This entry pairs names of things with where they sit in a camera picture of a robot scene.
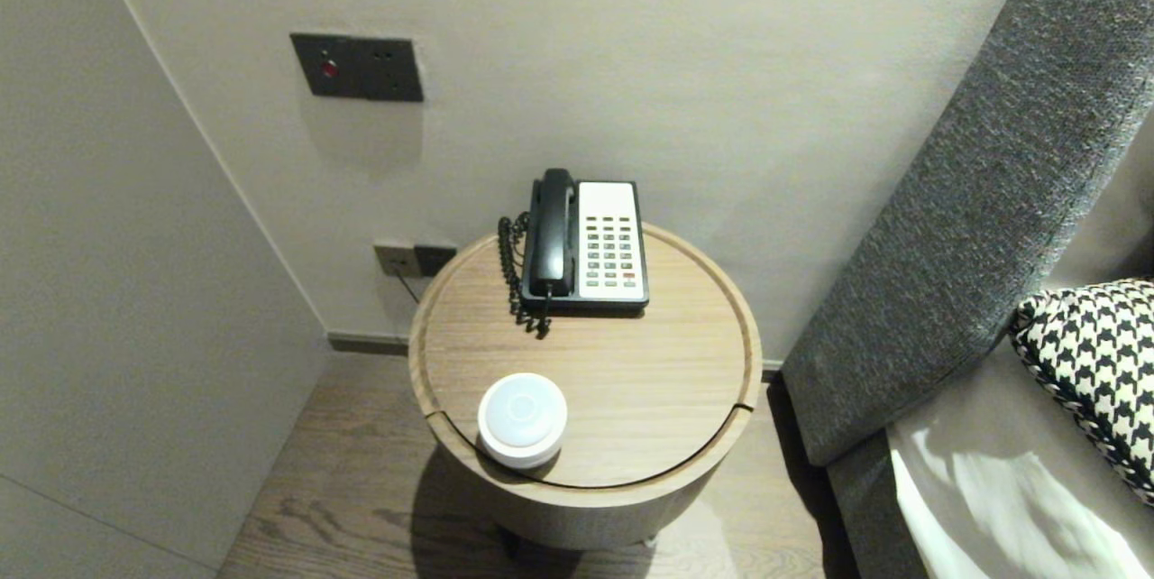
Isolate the white round lidded device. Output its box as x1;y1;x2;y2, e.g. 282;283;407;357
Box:
478;372;569;470

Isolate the black telephone handset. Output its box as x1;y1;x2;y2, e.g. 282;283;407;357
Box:
529;168;578;299

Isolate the black and white desk telephone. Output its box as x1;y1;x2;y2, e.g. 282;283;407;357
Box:
520;179;650;318

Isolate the round wooden bedside table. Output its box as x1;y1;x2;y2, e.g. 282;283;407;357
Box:
408;220;763;551

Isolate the grey upholstered bed headboard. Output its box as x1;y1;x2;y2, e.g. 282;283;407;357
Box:
783;0;1154;579

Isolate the white bed sheet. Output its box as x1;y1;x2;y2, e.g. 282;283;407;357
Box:
888;340;1154;579

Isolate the black white houndstooth pillow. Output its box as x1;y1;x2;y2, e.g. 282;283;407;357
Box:
1010;280;1154;508

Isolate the black coiled telephone cord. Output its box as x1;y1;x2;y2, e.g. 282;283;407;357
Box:
499;213;553;341

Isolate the dark grey wall socket plate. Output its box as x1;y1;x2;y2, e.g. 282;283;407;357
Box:
415;243;458;276

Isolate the beige wall socket plate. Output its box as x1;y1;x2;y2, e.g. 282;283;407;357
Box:
374;241;422;278

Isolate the dark wall switch panel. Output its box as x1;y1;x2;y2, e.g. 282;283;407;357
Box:
289;32;425;103

